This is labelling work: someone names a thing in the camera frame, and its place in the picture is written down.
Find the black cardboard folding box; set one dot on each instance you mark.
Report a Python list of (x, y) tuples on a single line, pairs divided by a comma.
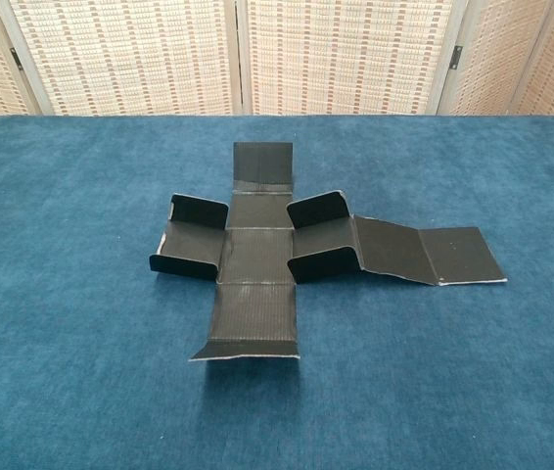
[(257, 249)]

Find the blue felt table mat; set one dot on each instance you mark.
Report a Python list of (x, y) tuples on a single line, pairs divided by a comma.
[(61, 343)]

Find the black screen hinge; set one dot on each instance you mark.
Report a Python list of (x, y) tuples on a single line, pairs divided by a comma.
[(457, 56), (15, 57)]

